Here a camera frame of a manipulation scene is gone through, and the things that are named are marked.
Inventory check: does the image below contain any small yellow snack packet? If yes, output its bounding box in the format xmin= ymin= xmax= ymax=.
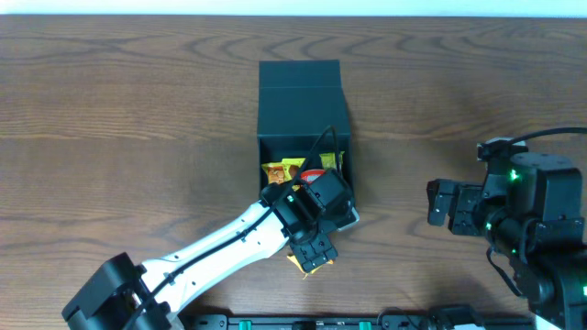
xmin=286 ymin=251 xmax=336 ymax=281

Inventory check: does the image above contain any red Pringles can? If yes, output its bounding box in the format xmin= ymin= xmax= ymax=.
xmin=301 ymin=169 xmax=326 ymax=184

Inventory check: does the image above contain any yellow chocolate wafer packet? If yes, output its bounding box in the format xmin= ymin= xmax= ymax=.
xmin=282 ymin=158 xmax=305 ymax=181

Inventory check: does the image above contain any yellow orange snack packet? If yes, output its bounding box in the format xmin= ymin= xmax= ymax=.
xmin=261 ymin=162 xmax=285 ymax=184

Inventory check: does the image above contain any silver yellow snack packet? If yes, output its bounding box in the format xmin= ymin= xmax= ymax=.
xmin=319 ymin=151 xmax=344 ymax=171

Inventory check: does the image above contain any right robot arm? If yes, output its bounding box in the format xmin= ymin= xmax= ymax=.
xmin=426 ymin=137 xmax=586 ymax=329

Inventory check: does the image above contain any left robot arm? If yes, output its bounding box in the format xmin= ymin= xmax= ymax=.
xmin=61 ymin=170 xmax=360 ymax=330

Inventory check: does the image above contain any dark green open box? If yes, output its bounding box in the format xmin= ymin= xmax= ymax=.
xmin=257 ymin=60 xmax=355 ymax=188

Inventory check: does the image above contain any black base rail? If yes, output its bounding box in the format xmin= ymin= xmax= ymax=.
xmin=180 ymin=305 xmax=536 ymax=330

